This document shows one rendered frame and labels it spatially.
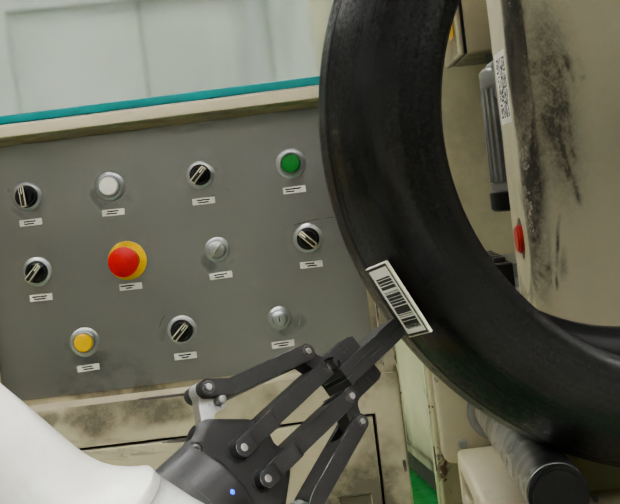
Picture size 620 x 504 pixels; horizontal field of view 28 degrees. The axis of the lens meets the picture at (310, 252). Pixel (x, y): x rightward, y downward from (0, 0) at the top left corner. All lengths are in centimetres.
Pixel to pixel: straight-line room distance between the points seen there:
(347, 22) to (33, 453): 46
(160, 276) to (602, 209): 63
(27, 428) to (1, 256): 113
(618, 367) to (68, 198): 95
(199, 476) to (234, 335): 89
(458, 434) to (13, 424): 75
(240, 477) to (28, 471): 27
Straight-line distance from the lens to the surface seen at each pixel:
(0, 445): 58
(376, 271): 91
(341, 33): 93
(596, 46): 130
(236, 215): 165
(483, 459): 122
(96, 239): 168
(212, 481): 79
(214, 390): 83
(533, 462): 96
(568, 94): 129
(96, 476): 59
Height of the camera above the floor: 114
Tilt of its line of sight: 3 degrees down
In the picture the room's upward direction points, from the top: 7 degrees counter-clockwise
